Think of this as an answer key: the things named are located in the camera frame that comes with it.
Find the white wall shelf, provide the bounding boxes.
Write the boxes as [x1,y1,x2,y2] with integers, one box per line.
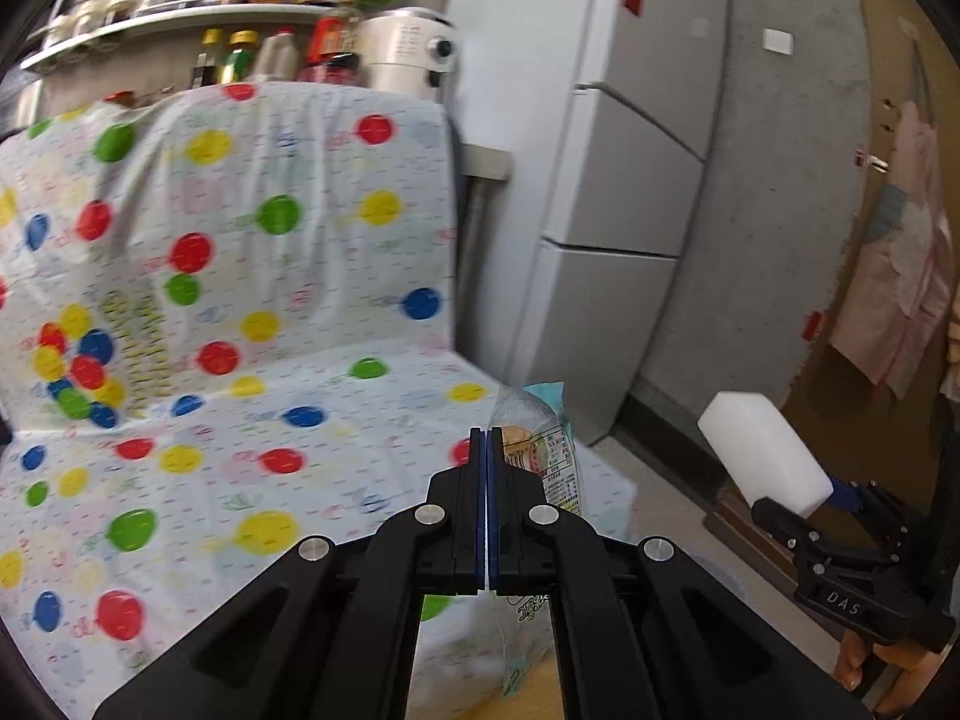
[19,1,353,74]

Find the white foam block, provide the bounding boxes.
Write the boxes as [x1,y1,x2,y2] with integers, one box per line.
[697,390,835,518]

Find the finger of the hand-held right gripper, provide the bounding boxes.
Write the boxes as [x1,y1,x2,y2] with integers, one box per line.
[827,478,914,550]
[751,495,905,587]

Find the white counter slab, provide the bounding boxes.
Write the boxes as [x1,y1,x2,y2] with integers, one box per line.
[461,142,517,182]

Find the white kitchen appliance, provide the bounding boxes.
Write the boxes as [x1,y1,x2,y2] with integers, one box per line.
[358,6,460,102]

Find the pink hanging cloth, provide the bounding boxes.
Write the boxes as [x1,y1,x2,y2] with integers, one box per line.
[829,101,957,402]

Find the green bottle yellow cap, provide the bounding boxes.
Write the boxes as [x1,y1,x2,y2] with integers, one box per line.
[223,30,260,85]

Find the balloon print cloth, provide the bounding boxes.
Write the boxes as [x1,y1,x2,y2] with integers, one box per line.
[0,81,638,720]

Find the white refrigerator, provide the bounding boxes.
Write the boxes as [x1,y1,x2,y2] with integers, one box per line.
[446,0,732,447]

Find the clear plastic snack wrapper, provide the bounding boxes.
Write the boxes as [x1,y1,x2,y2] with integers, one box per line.
[487,381,587,720]

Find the person's right hand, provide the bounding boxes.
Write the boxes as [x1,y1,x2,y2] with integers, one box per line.
[836,630,946,717]

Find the dark bottle yellow cap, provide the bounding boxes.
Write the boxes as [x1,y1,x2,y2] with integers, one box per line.
[193,28,224,89]

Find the clear jug red handle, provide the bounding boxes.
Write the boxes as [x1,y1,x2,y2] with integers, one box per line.
[306,4,361,57]

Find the clear bottle red cap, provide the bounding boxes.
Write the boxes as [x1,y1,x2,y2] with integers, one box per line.
[251,28,301,83]

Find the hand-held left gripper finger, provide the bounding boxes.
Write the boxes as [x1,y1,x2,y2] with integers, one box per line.
[487,427,875,720]
[90,427,487,720]

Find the dark sauce jar red label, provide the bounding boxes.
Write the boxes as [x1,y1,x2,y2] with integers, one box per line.
[311,52,361,85]

